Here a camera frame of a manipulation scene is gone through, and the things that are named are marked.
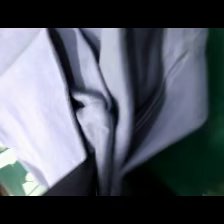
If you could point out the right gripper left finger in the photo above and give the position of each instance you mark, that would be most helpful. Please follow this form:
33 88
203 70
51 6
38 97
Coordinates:
76 181

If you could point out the purple T-shirt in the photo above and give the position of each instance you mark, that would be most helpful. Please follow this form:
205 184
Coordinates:
40 100

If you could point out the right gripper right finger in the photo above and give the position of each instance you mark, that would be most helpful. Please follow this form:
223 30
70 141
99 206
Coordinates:
146 183

